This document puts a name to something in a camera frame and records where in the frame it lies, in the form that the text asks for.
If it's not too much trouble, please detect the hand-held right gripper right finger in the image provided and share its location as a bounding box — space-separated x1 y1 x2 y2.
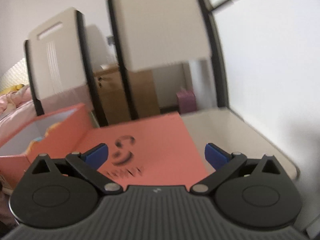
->
189 143 282 195

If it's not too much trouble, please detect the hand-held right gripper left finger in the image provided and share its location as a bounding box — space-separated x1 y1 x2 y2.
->
31 143 123 195

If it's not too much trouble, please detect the pink cardboard box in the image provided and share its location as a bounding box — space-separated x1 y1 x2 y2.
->
0 103 94 180

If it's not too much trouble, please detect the orange plush dog toy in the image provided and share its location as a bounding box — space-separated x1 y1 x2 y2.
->
27 122 67 153

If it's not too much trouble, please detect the small pink storage box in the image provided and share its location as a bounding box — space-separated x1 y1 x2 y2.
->
176 89 196 113

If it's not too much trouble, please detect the wooden nightstand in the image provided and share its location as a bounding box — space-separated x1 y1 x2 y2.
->
92 64 161 127

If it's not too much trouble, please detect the pink bed duvet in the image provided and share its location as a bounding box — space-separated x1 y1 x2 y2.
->
0 86 38 128

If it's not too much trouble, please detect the yellow plush toy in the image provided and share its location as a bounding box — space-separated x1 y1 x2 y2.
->
5 84 24 93

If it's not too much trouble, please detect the cream quilted headboard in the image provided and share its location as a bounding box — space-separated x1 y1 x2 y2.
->
0 57 29 93

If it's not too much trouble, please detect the white wardrobe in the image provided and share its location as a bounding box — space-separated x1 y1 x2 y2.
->
200 0 320 155

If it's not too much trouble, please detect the beige chair with black frame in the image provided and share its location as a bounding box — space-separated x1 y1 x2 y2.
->
106 0 300 180
24 7 100 128

